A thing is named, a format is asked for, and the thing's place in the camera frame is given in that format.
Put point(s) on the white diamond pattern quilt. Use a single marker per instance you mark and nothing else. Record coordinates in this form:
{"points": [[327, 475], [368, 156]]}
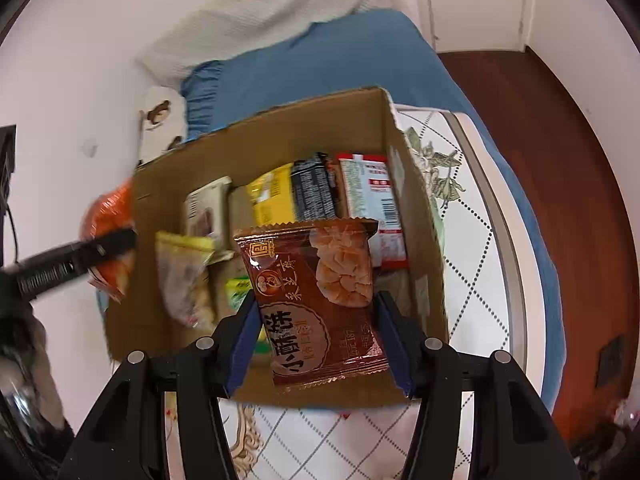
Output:
{"points": [[492, 299]]}

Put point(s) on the blue bed sheet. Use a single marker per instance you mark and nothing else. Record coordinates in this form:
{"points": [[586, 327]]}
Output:
{"points": [[378, 48]]}

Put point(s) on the black snack packet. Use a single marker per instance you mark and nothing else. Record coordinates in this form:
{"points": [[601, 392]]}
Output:
{"points": [[314, 190]]}

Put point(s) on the white door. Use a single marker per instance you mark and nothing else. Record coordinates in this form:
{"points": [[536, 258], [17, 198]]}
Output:
{"points": [[475, 25]]}

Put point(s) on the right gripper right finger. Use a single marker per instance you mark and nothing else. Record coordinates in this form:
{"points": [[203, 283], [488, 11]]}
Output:
{"points": [[514, 436]]}

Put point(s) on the yellow snack packet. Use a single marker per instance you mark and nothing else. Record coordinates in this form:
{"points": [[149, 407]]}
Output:
{"points": [[272, 197]]}

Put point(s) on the cardboard milk box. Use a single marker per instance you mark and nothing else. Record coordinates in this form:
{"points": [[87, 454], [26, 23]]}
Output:
{"points": [[359, 121]]}

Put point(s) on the red white snack packet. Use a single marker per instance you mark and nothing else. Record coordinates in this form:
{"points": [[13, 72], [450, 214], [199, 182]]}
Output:
{"points": [[369, 193]]}

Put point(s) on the brown biscuit packet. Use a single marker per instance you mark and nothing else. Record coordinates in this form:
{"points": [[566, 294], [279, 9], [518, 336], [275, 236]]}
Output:
{"points": [[314, 285]]}

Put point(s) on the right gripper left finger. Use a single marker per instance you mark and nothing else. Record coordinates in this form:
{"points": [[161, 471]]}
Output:
{"points": [[123, 436]]}

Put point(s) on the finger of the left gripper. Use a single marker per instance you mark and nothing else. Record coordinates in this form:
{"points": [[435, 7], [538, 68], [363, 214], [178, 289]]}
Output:
{"points": [[26, 280]]}

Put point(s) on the orange snack packet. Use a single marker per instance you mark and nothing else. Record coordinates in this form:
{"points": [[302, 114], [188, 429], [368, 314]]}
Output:
{"points": [[108, 222]]}

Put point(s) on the bear print pillow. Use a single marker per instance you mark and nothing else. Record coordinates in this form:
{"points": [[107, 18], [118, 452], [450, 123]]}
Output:
{"points": [[163, 123]]}

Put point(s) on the clear yellow-top bread packet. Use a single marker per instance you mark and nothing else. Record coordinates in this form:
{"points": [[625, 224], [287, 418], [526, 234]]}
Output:
{"points": [[183, 279]]}

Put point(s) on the white Frenzza wafer packet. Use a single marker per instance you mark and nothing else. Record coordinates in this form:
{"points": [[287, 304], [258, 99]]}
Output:
{"points": [[206, 212]]}

